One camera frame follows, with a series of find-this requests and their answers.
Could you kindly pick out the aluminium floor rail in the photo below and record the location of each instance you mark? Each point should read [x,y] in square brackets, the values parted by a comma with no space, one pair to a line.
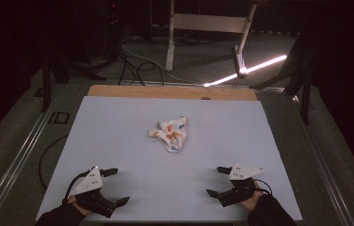
[18,157]
[324,163]

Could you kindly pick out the person's left hand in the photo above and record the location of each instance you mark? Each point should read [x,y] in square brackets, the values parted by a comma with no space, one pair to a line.
[82,208]

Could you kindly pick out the white fruit-print pants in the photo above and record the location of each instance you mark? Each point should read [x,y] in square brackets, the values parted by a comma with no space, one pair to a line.
[170,133]

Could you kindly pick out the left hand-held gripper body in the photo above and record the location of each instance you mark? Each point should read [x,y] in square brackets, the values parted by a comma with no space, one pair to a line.
[87,183]

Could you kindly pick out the dark computer tower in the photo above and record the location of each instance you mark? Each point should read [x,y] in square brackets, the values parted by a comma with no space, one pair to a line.
[110,28]

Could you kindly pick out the wooden table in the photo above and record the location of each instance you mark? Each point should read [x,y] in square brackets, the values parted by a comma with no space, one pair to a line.
[165,92]

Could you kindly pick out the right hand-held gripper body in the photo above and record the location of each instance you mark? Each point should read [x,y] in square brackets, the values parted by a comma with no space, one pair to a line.
[239,191]

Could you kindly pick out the person's right hand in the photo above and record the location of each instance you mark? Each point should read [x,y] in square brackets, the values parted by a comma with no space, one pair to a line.
[253,203]

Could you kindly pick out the black metal stand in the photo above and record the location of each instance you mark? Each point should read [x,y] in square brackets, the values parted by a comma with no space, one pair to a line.
[305,100]
[45,84]

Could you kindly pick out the white desk frame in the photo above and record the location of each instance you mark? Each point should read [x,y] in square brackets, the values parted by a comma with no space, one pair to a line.
[208,22]

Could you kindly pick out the pale blue table mat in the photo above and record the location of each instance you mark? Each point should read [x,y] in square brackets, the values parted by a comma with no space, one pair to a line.
[165,175]

